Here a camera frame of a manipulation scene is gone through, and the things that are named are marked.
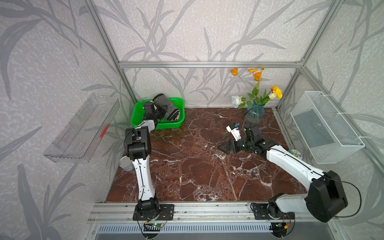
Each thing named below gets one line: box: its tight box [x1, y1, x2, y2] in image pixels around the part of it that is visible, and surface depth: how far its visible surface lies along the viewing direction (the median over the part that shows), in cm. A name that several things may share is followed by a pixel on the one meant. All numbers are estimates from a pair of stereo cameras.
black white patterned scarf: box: [152, 93, 181, 122], surface depth 104 cm
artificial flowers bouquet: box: [230, 65, 283, 110], surface depth 95 cm
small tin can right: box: [288, 149, 303, 160], surface depth 88 cm
